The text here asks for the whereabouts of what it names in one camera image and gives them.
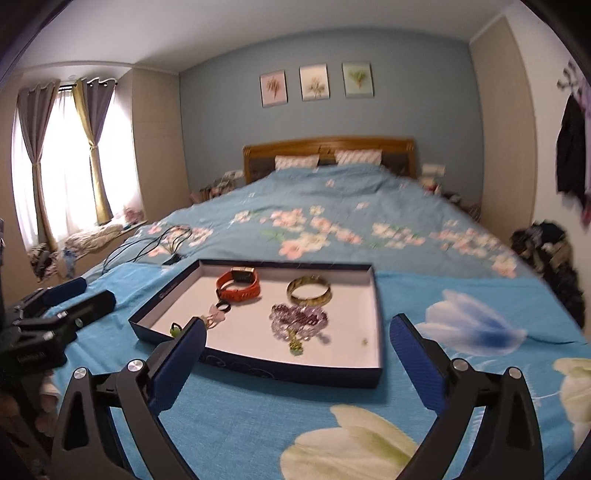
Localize window sill clutter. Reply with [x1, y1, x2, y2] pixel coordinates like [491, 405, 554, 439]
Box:
[27, 207, 145, 282]

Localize orange smart watch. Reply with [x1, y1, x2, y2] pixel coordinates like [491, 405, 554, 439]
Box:
[215, 267, 262, 303]

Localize left cluttered nightstand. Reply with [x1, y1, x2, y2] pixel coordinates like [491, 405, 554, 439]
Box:
[197, 170, 243, 202]

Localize cluttered nightstand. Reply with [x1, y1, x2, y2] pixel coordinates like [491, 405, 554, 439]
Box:
[197, 170, 243, 202]
[419, 164, 481, 222]

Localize blue floral bedspread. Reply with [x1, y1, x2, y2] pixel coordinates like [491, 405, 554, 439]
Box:
[56, 165, 590, 479]

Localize left purple curtain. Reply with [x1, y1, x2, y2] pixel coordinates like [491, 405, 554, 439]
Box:
[17, 81, 59, 252]

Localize dark blue shallow box tray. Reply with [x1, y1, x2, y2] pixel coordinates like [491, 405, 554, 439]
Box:
[129, 259, 384, 389]

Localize right purple yellow curtain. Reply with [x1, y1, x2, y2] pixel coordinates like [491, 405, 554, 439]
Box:
[72, 78, 117, 225]

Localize dark clothes pile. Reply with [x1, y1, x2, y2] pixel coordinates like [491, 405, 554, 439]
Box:
[510, 221, 586, 330]

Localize wooden headboard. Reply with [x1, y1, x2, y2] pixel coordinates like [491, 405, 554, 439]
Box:
[242, 136, 418, 184]

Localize left striped pillow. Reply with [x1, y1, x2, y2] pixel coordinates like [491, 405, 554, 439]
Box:
[274, 155, 320, 170]

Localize striped pillow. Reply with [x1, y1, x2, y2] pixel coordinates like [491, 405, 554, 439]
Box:
[274, 155, 320, 170]
[335, 149, 383, 166]

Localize pink framed flower picture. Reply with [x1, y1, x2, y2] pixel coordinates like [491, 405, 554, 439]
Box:
[259, 70, 288, 108]

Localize right cluttered nightstand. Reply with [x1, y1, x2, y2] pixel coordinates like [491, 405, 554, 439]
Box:
[419, 164, 481, 222]

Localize black hanging clothes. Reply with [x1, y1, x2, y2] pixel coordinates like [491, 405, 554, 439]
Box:
[556, 95, 588, 209]

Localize cream framed flower picture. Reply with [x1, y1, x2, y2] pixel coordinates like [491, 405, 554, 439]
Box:
[298, 64, 331, 101]

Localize right striped pillow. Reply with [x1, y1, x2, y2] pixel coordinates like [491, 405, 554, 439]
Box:
[335, 149, 383, 166]

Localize green framed flower picture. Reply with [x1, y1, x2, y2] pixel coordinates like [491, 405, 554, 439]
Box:
[342, 61, 375, 98]

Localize black charging cable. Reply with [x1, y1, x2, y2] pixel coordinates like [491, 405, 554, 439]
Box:
[101, 224, 194, 275]

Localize purple bead bracelet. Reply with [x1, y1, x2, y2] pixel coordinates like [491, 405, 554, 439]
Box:
[268, 302, 332, 357]

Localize gold bangle bracelet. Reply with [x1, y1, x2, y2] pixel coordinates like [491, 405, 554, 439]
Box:
[285, 274, 333, 307]

